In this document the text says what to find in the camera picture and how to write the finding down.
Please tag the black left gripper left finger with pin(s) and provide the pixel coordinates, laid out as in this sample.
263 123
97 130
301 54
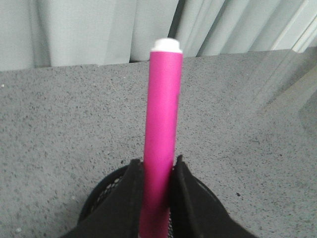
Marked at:
113 208

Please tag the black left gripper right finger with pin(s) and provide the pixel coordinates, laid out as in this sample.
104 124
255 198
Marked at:
195 211

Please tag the pink marker pen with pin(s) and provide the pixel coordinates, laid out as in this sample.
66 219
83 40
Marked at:
161 122

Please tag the black mesh pen holder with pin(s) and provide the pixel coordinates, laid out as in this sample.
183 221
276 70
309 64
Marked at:
113 208

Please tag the grey curtain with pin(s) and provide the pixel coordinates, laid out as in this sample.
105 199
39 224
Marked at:
41 33

